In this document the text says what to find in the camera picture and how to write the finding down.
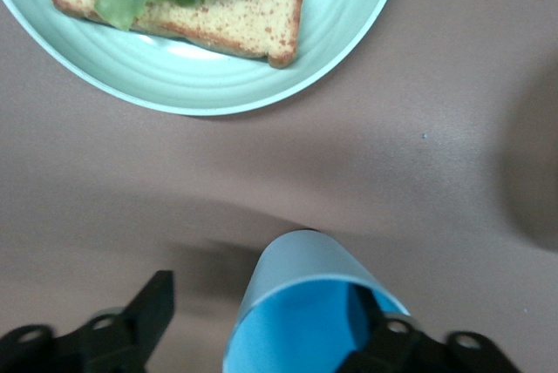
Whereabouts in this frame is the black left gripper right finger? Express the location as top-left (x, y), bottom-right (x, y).
top-left (337, 284), bottom-right (522, 373)

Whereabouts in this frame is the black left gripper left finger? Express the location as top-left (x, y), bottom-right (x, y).
top-left (0, 269), bottom-right (175, 373)

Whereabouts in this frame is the light blue plastic cup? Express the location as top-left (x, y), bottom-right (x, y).
top-left (221, 228), bottom-right (412, 373)

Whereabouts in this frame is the pale green plate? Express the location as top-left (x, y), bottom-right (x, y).
top-left (0, 0), bottom-right (406, 117)

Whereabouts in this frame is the toast slice with lettuce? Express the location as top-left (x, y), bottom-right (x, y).
top-left (51, 0), bottom-right (306, 69)

